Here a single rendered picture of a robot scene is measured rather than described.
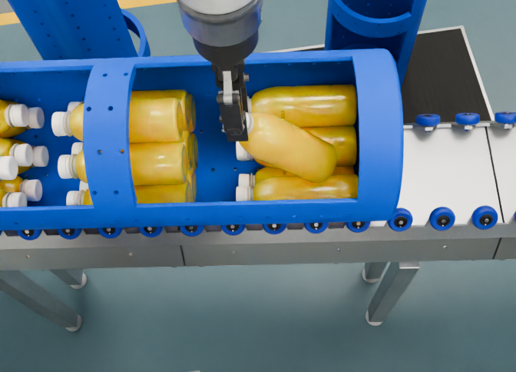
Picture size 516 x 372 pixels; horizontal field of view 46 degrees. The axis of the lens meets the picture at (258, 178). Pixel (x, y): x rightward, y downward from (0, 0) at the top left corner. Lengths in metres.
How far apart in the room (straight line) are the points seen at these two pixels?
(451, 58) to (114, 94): 1.61
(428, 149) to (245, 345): 1.04
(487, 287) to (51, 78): 1.54
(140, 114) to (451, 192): 0.60
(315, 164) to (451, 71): 1.42
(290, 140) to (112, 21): 0.78
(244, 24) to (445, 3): 2.10
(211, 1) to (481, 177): 0.77
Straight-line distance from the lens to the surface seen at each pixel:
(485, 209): 1.15
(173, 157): 0.98
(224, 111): 0.75
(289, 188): 1.00
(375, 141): 0.91
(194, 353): 2.05
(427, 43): 2.38
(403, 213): 1.12
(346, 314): 2.06
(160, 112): 0.97
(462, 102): 2.26
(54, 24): 1.54
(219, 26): 0.64
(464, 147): 1.26
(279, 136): 0.89
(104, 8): 1.54
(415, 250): 1.22
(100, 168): 0.94
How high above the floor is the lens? 2.00
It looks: 65 degrees down
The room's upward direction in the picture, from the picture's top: 6 degrees counter-clockwise
